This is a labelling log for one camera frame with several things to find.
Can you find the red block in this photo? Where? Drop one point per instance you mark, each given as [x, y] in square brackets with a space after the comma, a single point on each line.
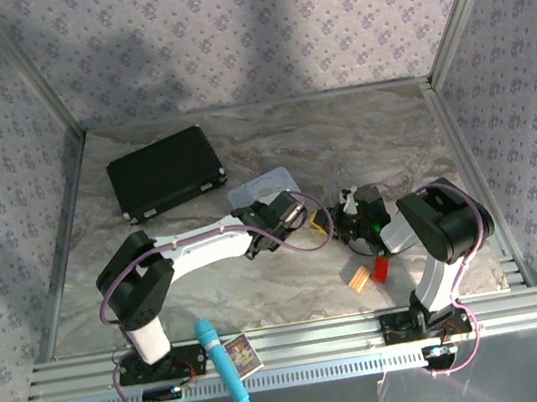
[382, 271]

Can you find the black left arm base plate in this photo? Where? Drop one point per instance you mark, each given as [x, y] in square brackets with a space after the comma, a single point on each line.
[186, 362]

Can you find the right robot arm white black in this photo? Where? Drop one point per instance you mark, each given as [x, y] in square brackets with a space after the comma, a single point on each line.
[445, 220]

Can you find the ridged wooden block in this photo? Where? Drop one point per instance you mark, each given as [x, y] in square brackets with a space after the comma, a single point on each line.
[359, 279]

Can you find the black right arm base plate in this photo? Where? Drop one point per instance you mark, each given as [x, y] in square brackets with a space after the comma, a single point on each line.
[404, 327]

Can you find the yellow padlock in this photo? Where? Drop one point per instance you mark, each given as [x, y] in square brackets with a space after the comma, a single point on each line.
[318, 221]

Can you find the aluminium frame post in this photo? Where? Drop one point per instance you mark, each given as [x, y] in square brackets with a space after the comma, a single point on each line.
[464, 5]
[29, 70]

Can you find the teal toy microphone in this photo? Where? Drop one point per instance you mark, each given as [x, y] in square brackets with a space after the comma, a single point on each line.
[221, 359]

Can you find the aluminium side rail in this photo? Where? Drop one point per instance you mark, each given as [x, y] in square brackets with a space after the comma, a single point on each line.
[64, 241]
[473, 180]

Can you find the black hard case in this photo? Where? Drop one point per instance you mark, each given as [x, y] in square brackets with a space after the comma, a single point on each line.
[163, 173]

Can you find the small picture card box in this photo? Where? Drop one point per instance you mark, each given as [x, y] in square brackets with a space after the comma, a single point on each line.
[243, 356]

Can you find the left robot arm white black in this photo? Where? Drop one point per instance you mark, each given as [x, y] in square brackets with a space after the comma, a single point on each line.
[204, 243]

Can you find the aluminium table edge rail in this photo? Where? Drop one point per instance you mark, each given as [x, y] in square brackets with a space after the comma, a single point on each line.
[310, 341]

